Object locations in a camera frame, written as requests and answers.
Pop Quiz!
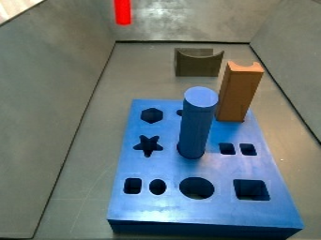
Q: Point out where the brown notched block peg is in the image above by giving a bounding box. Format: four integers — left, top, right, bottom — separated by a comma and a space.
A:
216, 61, 265, 122

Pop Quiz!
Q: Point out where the red hexagonal peg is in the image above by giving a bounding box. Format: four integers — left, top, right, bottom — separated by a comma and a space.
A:
114, 0, 132, 25

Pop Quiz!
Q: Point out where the black curved holder stand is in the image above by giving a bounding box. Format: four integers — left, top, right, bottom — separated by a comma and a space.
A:
174, 48, 225, 77

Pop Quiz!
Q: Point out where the blue cylinder peg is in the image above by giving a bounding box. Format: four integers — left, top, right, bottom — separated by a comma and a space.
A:
177, 86, 219, 159

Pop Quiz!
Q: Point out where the blue shape-sorting board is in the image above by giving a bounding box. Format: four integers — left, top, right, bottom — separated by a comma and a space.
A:
108, 99, 304, 240

